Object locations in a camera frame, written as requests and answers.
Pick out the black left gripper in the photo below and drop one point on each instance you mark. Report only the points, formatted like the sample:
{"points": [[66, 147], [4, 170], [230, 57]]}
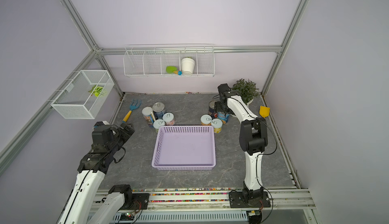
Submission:
{"points": [[125, 135]]}

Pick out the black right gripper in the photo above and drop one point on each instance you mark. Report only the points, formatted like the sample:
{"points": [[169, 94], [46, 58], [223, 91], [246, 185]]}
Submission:
{"points": [[218, 107]]}

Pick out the dark labelled tin can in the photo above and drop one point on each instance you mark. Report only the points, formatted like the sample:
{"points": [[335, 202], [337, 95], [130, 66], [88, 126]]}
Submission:
{"points": [[212, 109]]}

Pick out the tall can with plastic lid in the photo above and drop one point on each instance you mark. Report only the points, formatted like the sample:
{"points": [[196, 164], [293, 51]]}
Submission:
{"points": [[149, 116]]}

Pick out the dark blue tin can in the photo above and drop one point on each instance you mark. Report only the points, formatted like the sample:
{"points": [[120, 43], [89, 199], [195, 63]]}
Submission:
{"points": [[159, 110]]}

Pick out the blue Progresso soup can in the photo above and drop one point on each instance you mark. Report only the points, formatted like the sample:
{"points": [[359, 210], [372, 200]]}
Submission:
{"points": [[224, 117]]}

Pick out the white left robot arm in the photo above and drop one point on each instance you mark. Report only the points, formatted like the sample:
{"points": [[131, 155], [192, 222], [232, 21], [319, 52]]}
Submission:
{"points": [[107, 140]]}

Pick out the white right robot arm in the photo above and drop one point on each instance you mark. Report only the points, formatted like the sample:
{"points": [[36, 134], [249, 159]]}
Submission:
{"points": [[253, 141]]}

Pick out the green toy in basket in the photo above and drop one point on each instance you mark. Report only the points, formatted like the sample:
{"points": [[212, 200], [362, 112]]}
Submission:
{"points": [[98, 91]]}

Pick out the purple plastic basket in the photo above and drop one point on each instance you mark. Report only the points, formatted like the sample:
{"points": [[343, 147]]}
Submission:
{"points": [[185, 148]]}

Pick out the green potted plant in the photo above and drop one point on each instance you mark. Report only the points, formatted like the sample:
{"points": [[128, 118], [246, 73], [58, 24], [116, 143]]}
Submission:
{"points": [[247, 90]]}

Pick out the blue toy rake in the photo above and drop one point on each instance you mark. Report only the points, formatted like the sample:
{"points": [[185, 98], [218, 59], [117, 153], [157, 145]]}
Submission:
{"points": [[135, 104]]}

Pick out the green labelled white-lid can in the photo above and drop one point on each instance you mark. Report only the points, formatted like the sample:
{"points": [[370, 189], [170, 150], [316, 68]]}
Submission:
{"points": [[158, 124]]}

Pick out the yellow corn can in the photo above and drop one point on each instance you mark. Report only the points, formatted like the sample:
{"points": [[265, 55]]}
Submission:
{"points": [[217, 125], [206, 120]]}

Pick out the yellow toy shovel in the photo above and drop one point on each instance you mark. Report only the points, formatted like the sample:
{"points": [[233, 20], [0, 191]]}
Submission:
{"points": [[264, 111]]}

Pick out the pink labelled white-lid can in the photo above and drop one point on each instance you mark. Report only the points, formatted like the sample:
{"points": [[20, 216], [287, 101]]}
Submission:
{"points": [[169, 119]]}

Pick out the small white empty pot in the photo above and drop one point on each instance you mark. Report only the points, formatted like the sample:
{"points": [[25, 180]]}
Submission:
{"points": [[187, 66]]}

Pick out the green toy scoop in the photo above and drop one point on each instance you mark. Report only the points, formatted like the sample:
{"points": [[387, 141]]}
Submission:
{"points": [[173, 70]]}

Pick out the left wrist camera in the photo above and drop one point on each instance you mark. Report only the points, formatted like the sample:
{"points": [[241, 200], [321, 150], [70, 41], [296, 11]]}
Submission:
{"points": [[101, 123]]}

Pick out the white wire side basket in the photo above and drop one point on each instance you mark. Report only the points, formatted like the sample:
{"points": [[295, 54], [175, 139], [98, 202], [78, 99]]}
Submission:
{"points": [[74, 101]]}

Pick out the white wire wall shelf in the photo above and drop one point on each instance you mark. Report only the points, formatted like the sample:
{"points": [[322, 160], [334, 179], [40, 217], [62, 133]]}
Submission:
{"points": [[152, 60]]}

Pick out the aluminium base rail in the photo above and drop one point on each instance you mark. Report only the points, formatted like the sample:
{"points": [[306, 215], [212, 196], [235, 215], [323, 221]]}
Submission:
{"points": [[197, 205]]}

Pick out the aluminium frame corner post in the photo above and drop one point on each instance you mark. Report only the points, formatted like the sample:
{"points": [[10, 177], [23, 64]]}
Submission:
{"points": [[299, 12]]}

